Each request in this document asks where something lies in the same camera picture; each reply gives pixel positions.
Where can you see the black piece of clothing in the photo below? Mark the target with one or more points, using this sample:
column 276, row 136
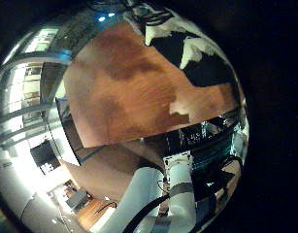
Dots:
column 213, row 73

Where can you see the black monitor screen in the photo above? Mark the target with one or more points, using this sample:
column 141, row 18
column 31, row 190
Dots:
column 43, row 153

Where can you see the wooden desk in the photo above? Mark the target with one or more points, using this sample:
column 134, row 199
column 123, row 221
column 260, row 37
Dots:
column 90, row 213

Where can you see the black control box green lights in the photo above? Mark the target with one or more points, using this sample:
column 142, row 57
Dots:
column 206, row 139

